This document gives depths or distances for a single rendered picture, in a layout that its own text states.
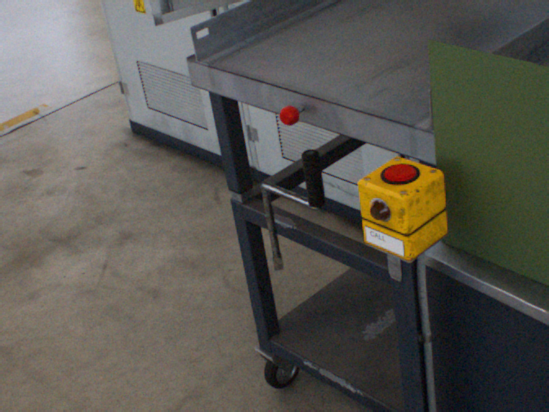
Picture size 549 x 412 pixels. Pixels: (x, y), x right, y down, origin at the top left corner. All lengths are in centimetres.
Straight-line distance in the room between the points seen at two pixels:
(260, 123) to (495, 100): 178
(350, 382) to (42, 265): 125
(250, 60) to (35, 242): 146
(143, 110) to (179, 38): 46
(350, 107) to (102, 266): 146
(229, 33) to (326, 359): 72
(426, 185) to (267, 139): 174
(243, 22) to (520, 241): 82
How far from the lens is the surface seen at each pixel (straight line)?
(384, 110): 148
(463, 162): 122
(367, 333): 208
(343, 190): 271
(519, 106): 113
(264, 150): 291
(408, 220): 116
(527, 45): 156
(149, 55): 322
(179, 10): 203
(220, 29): 179
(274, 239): 179
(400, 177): 117
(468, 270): 126
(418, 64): 162
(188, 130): 321
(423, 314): 130
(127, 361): 243
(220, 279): 263
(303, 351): 206
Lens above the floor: 149
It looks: 31 degrees down
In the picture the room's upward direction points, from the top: 10 degrees counter-clockwise
